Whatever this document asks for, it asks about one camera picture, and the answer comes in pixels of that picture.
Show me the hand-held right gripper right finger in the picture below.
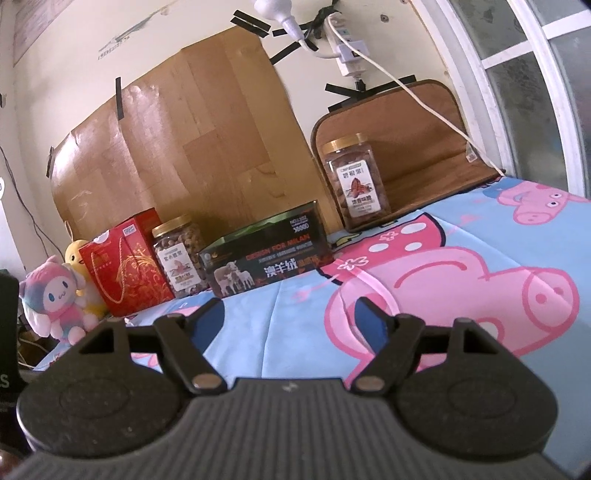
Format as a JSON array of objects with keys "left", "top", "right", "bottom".
[{"left": 351, "top": 298, "right": 502, "bottom": 393}]

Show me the white charging cable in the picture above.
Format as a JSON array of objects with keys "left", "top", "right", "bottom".
[{"left": 17, "top": 335, "right": 51, "bottom": 370}]

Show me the yellow duck plush toy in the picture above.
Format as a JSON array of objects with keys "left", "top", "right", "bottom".
[{"left": 65, "top": 239, "right": 109, "bottom": 319}]

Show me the pink plush toy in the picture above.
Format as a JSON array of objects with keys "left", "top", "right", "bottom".
[{"left": 18, "top": 256, "right": 100, "bottom": 344}]

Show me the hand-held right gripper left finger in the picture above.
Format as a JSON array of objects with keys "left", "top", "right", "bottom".
[{"left": 76, "top": 298, "right": 227, "bottom": 395}]

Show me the red gift box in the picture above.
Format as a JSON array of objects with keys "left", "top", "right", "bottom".
[{"left": 78, "top": 208, "right": 176, "bottom": 318}]

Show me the cashew jar with gold lid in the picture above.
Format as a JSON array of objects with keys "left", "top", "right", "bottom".
[{"left": 151, "top": 215, "right": 211, "bottom": 298}]

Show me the white power adapter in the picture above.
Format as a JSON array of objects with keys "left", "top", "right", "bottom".
[{"left": 325, "top": 11, "right": 370, "bottom": 77}]

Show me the brown cushion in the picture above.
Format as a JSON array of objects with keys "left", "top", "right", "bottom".
[{"left": 310, "top": 79, "right": 509, "bottom": 232}]

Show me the black box with sheep print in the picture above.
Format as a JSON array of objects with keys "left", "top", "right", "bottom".
[{"left": 198, "top": 200, "right": 334, "bottom": 298}]

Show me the thin black wall cable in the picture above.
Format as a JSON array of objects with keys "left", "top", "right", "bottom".
[{"left": 0, "top": 148, "right": 61, "bottom": 259}]

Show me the pecan jar with gold lid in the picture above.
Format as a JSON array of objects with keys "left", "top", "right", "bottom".
[{"left": 321, "top": 134, "right": 392, "bottom": 232}]

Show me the white window frame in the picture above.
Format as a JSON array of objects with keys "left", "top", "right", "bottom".
[{"left": 416, "top": 0, "right": 591, "bottom": 199}]

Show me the pig print blanket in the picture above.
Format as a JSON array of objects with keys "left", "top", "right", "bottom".
[{"left": 32, "top": 175, "right": 591, "bottom": 480}]

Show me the wood-pattern board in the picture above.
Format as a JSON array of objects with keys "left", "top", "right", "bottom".
[{"left": 48, "top": 30, "right": 345, "bottom": 241}]

